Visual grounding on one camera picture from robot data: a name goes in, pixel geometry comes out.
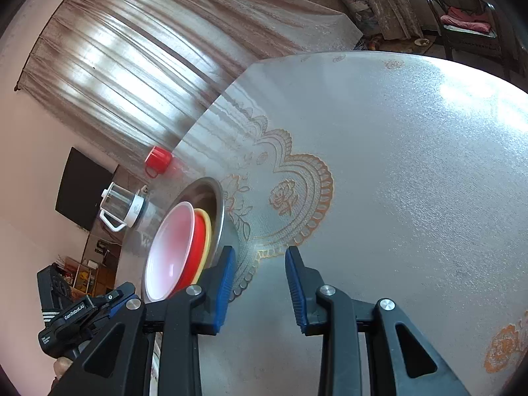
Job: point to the pile of printed papers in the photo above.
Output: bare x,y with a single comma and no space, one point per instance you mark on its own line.
352,2

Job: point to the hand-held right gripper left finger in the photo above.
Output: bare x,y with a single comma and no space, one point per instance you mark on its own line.
225,293

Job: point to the dark wooden armchair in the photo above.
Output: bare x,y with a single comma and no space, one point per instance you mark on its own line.
466,39

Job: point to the orange wooden cabinet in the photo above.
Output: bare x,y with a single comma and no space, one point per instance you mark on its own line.
105,276

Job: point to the yellow plastic bowl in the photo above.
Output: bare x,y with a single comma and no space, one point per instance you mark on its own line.
207,235

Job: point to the black wall television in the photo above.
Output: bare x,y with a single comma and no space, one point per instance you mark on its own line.
82,189

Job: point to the red plastic bowl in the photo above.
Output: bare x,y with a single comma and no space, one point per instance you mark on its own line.
173,247

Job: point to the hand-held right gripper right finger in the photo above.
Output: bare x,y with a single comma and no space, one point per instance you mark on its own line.
297,293

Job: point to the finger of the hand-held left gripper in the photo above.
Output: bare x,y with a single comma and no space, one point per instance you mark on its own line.
111,301

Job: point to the wide beige sheer curtain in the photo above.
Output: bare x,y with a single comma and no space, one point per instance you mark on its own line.
144,49

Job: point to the small wooden shelf with ornaments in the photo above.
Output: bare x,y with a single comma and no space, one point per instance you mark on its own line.
78,274

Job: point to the stainless steel bowl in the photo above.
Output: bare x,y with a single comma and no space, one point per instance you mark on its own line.
210,198

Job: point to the red mug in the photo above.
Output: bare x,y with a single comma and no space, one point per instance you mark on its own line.
159,157

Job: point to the narrow beige sheer curtain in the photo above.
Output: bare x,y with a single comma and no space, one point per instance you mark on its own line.
392,0

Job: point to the white glass electric kettle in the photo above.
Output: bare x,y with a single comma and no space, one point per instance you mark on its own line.
123,206

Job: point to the pink cloth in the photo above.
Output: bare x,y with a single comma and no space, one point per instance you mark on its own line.
466,22

